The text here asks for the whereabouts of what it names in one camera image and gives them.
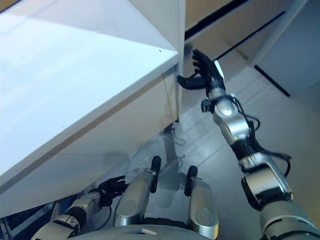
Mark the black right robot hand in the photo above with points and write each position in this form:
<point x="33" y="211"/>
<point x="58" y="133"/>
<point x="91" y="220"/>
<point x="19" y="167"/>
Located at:
<point x="207" y="75"/>

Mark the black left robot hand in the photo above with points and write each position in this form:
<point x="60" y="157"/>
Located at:
<point x="113" y="186"/>

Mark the white drawer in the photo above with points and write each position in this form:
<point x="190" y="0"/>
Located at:
<point x="225" y="32"/>

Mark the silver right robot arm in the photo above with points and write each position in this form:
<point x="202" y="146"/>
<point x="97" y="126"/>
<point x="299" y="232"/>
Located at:
<point x="265" y="180"/>

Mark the white tall cabinet panel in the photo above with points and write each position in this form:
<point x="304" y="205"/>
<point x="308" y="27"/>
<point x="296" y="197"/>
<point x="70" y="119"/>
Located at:
<point x="181" y="50"/>

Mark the black left robot foot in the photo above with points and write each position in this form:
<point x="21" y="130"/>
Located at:
<point x="156" y="167"/>

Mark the black robot foot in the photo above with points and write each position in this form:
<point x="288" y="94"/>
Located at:
<point x="156" y="167"/>
<point x="191" y="177"/>

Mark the grey robot torso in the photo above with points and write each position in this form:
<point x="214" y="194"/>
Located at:
<point x="140" y="232"/>

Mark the black right robot foot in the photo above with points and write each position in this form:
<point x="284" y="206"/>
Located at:
<point x="191" y="177"/>

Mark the silver right robot leg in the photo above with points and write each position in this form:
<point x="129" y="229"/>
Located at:
<point x="202" y="207"/>

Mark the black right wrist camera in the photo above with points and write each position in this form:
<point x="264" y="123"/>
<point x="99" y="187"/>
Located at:
<point x="206" y="105"/>

